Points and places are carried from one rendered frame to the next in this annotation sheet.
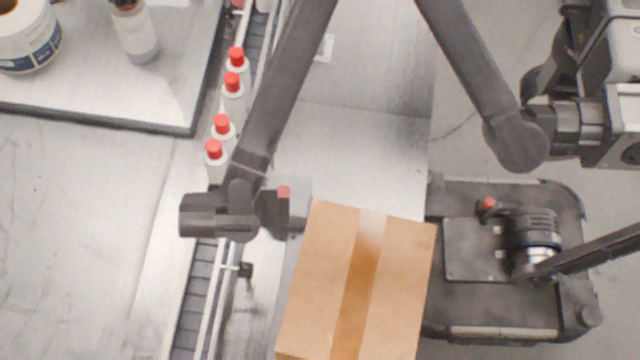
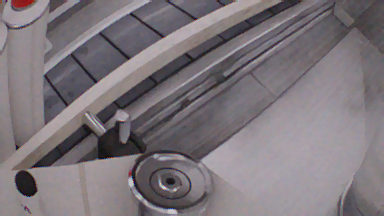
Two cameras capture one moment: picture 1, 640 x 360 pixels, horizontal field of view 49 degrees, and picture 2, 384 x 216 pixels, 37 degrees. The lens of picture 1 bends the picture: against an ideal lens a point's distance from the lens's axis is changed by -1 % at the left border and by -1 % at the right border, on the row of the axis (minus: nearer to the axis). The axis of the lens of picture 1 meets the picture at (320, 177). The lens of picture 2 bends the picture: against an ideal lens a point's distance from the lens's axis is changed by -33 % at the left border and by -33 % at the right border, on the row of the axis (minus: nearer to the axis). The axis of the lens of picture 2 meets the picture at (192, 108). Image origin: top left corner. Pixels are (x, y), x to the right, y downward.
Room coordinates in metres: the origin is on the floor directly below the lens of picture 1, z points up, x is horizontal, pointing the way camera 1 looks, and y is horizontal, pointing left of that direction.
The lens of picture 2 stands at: (1.39, 0.47, 1.34)
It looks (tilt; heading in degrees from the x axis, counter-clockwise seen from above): 50 degrees down; 212
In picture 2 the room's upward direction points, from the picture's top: 12 degrees clockwise
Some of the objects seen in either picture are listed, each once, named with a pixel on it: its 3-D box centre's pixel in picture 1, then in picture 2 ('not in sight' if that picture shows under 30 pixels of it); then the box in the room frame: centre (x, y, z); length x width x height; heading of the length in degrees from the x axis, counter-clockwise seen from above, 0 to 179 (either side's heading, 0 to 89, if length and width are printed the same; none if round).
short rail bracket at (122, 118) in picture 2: (228, 15); (121, 164); (1.14, 0.27, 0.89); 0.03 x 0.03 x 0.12; 86
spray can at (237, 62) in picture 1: (239, 78); not in sight; (0.89, 0.20, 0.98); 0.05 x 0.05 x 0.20
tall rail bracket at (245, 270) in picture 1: (236, 275); not in sight; (0.45, 0.16, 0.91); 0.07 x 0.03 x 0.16; 86
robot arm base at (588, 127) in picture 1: (575, 126); not in sight; (0.55, -0.37, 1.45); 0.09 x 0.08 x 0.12; 3
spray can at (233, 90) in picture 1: (235, 103); not in sight; (0.83, 0.21, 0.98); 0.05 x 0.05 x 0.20
